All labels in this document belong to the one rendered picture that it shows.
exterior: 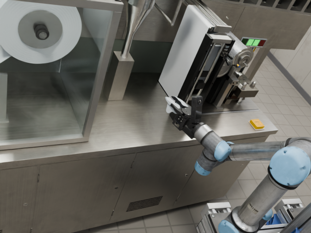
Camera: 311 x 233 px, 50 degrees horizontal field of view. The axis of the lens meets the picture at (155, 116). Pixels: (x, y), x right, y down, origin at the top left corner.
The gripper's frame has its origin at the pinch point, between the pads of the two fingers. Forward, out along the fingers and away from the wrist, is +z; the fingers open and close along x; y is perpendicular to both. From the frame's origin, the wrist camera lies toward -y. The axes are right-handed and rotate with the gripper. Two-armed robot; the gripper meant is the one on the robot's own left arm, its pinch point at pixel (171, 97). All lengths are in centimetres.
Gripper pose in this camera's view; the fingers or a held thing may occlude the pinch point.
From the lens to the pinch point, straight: 146.8
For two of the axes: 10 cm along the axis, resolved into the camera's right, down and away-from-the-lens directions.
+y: -4.0, 7.6, 5.2
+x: 6.7, -1.4, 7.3
